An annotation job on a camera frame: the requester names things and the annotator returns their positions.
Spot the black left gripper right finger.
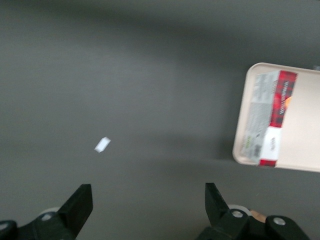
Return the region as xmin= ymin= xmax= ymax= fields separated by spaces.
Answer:
xmin=197 ymin=182 xmax=251 ymax=240

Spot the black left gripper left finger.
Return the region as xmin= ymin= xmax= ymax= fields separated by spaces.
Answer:
xmin=29 ymin=183 xmax=94 ymax=240

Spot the red cookie box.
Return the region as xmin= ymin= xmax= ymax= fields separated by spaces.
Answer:
xmin=240 ymin=69 xmax=299 ymax=168

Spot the beige plastic tray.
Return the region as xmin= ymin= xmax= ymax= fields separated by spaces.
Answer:
xmin=231 ymin=62 xmax=320 ymax=174

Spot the wooden drawer cabinet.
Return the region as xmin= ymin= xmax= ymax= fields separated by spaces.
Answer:
xmin=249 ymin=209 xmax=267 ymax=224

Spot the small white tape piece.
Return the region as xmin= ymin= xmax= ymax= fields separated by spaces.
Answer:
xmin=94 ymin=136 xmax=112 ymax=154

